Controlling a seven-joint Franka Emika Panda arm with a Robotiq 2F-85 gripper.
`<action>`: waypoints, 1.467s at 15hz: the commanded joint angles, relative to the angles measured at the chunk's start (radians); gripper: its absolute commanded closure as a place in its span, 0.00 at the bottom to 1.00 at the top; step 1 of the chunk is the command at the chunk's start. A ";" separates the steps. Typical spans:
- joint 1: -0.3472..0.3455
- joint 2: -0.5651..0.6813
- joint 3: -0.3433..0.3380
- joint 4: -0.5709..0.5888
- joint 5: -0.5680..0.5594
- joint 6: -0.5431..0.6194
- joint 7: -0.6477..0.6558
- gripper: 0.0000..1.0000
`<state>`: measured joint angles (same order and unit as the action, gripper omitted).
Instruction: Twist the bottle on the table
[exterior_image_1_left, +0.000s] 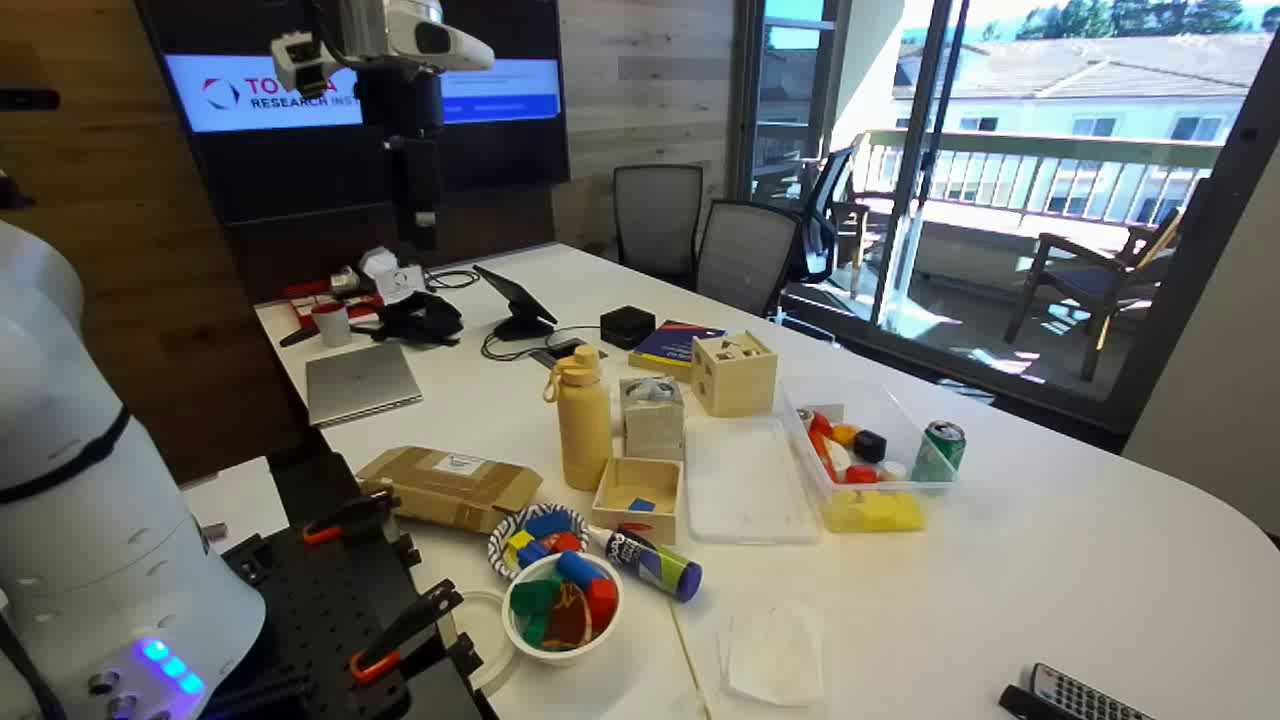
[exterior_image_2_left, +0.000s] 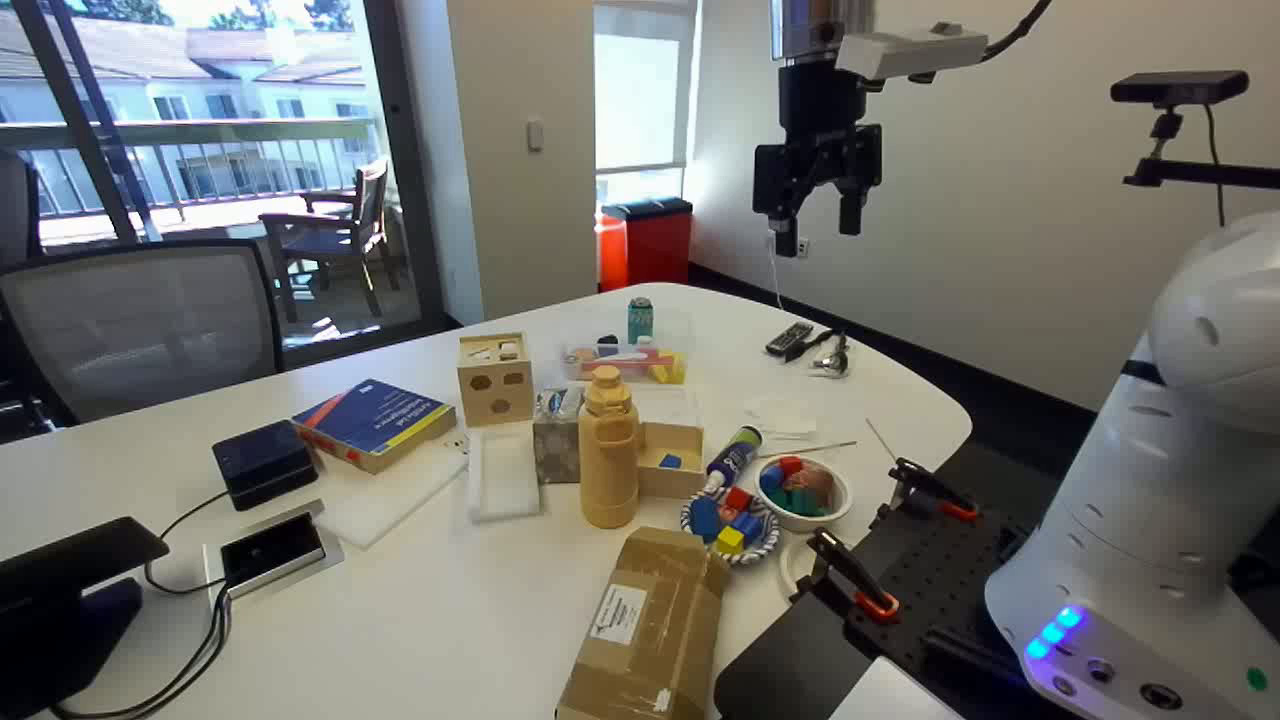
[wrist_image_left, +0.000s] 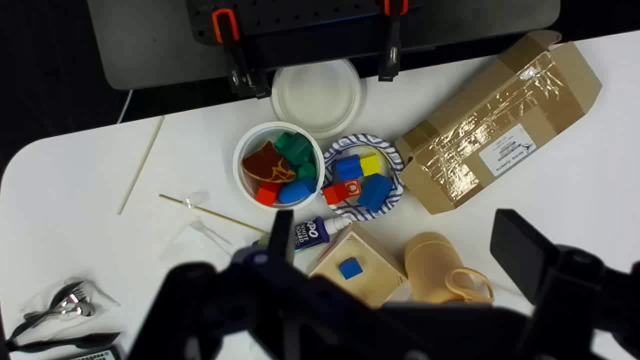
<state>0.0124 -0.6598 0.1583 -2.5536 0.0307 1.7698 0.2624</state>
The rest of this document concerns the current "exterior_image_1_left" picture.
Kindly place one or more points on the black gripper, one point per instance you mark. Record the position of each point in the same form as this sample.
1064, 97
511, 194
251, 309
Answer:
403, 122

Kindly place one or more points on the yellow mustard bottle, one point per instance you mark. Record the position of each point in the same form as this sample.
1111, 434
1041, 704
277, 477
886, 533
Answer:
583, 427

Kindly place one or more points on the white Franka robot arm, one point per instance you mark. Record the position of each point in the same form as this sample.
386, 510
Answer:
81, 533

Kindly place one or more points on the black cloth bag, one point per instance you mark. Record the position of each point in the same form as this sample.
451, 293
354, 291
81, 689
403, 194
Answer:
422, 322

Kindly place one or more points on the red flat object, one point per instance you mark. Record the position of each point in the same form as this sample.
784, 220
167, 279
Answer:
315, 300

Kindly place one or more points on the black tablet on stand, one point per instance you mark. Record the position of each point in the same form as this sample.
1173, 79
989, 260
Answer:
517, 305

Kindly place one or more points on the silver laptop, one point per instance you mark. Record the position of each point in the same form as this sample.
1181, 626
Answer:
363, 387

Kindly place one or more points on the small black box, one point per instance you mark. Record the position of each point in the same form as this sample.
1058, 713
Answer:
627, 326

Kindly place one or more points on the grey mesh office chair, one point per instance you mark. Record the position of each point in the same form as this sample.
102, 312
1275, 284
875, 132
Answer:
659, 220
745, 259

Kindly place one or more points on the brown cardboard box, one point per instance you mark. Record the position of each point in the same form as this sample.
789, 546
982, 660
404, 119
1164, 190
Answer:
445, 487

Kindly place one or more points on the blue book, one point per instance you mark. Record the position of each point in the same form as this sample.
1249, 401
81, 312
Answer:
672, 347

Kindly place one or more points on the large blue block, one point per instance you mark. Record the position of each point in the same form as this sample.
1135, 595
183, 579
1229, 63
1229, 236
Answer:
555, 520

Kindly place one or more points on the yellow block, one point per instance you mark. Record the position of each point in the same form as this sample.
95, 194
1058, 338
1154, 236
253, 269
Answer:
517, 542

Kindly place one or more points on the small blue block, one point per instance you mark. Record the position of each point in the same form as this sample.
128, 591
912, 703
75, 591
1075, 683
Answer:
536, 555

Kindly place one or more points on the wooden shape sorter cube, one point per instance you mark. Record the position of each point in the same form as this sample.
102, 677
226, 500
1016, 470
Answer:
733, 376

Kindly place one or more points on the blue patterned paper plate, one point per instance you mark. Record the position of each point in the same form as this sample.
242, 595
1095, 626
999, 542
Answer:
512, 566

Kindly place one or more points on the small blue cube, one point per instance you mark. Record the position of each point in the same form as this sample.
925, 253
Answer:
642, 504

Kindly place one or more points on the open wooden box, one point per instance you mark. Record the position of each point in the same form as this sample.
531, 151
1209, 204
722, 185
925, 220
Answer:
636, 517

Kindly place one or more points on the blue cylinder block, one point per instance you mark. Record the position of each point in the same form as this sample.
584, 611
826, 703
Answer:
583, 568

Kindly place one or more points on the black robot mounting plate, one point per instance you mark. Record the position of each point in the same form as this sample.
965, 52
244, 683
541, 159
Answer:
322, 600

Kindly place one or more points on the green block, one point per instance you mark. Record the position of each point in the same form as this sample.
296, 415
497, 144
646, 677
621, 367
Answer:
534, 600

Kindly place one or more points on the white bowl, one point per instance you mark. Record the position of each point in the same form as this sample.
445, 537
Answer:
512, 626

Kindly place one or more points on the red flat block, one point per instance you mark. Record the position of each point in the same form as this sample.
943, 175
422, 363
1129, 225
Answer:
603, 600

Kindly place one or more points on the white plastic tray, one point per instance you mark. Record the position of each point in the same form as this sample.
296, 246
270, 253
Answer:
745, 487

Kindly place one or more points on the brown block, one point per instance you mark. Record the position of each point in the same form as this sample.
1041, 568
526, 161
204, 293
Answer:
566, 622

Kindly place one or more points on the black block in container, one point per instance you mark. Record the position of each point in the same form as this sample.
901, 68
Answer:
868, 445

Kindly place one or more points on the yellow blocks in container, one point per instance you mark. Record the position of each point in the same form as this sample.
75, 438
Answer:
875, 515

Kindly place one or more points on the white paper napkin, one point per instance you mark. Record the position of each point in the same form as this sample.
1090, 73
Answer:
774, 656

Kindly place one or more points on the green can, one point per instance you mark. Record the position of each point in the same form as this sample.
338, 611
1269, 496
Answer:
938, 454

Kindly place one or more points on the balcony railing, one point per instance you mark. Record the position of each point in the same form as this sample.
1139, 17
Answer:
1041, 175

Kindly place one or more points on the dark outdoor chair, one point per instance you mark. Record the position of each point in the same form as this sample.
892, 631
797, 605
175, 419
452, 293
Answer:
1080, 281

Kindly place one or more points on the black remote control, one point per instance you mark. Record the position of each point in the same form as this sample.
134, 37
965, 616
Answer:
1075, 698

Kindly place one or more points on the wall television screen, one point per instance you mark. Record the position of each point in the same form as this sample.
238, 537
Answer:
264, 144

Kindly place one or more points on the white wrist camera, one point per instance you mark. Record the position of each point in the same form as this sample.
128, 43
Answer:
304, 63

